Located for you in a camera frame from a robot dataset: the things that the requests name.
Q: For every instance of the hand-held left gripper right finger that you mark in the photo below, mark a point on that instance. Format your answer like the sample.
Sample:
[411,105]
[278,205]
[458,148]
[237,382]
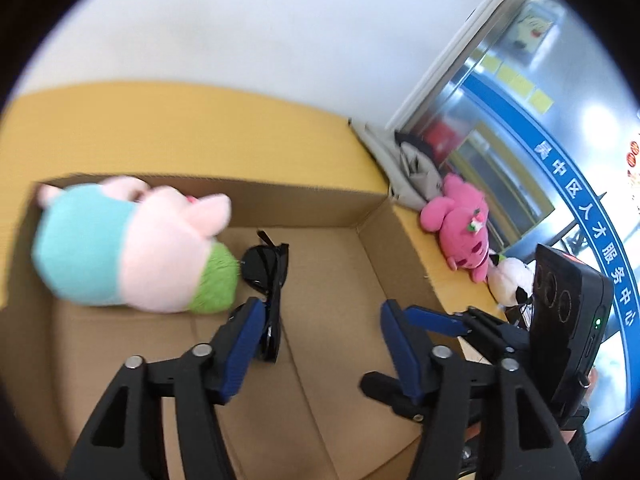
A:
[400,350]

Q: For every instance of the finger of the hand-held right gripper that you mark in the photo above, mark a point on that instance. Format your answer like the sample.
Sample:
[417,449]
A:
[385,390]
[435,321]

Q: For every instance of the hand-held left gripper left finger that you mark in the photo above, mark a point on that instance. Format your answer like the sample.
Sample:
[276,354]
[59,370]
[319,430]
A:
[245,345]

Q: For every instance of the black sunglasses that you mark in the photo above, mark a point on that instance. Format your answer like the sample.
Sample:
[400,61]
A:
[262,265]

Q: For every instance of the brown cardboard box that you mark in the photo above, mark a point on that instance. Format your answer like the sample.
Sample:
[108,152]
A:
[325,285]

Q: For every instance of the pink pig plush toy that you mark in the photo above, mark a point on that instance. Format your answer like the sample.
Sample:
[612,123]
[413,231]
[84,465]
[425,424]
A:
[150,250]

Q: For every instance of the white plush toy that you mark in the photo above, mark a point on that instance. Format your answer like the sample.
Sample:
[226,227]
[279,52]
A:
[512,275]

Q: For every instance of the pink bear plush toy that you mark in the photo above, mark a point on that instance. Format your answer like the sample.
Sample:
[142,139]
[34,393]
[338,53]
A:
[460,230]

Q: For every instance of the blue banner strip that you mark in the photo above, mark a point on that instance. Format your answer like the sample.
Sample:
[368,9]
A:
[565,170]

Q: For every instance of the glass partition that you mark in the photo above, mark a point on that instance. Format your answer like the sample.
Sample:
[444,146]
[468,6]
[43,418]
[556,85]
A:
[500,170]

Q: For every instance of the grey cloth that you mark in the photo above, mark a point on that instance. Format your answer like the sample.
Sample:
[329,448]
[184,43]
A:
[415,175]

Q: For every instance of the red window sticker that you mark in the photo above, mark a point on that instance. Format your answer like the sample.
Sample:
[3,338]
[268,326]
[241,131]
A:
[633,160]

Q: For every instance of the yellow sticky note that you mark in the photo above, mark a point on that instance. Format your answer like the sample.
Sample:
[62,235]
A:
[507,72]
[542,100]
[521,85]
[491,62]

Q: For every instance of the white door frame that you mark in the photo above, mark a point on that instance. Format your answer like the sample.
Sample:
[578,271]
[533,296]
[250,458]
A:
[450,60]

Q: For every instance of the cartoon wall poster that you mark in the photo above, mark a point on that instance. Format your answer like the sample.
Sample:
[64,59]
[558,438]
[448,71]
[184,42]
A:
[530,27]

